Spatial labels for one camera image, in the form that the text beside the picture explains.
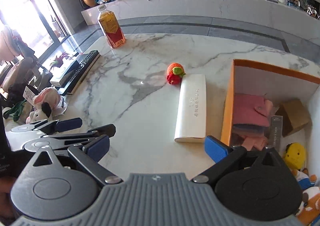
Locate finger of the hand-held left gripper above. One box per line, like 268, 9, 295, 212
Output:
40, 123, 117, 151
26, 117, 83, 135

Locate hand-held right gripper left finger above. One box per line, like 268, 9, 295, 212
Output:
32, 135, 123, 185

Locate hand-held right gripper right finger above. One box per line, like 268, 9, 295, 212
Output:
191, 135, 292, 184

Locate pink wallet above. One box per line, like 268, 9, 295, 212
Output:
234, 93, 274, 128

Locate dark printed card box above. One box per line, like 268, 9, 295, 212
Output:
266, 115, 283, 150

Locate yellow rounded case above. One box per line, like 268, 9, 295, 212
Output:
282, 142, 307, 170

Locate brown cardboard box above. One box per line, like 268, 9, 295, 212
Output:
275, 99, 311, 138

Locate orange cardboard box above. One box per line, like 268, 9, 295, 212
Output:
220, 59, 320, 225

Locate brown white dog plush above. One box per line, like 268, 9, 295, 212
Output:
296, 186, 320, 225

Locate black white cow plush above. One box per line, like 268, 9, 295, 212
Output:
26, 102, 53, 124

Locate pink white knitted plush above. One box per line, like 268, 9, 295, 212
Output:
33, 86, 63, 110

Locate black keyboard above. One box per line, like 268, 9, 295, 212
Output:
50, 52, 101, 96

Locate blue white small box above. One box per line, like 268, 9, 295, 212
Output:
50, 60, 83, 86

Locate white long box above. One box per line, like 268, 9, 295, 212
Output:
174, 74, 207, 143

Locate white paper tag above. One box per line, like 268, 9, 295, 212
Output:
23, 85, 36, 103

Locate black remote control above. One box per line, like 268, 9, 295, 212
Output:
61, 50, 100, 86

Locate red green feather toy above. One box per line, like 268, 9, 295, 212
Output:
49, 52, 75, 72

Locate pink dining chair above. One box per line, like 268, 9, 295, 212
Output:
0, 25, 23, 62
0, 57, 35, 89

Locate orange red crocheted toy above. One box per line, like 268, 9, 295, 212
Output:
166, 63, 186, 85

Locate orange tea bottle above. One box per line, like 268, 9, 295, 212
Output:
97, 5, 126, 49

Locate glass balcony door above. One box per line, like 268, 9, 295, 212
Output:
0, 0, 77, 66

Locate white marble television console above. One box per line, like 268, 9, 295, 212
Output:
81, 0, 320, 34

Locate black white cow figurines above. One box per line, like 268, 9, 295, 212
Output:
306, 3, 320, 19

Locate green fabric strap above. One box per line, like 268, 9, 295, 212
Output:
4, 100, 28, 122

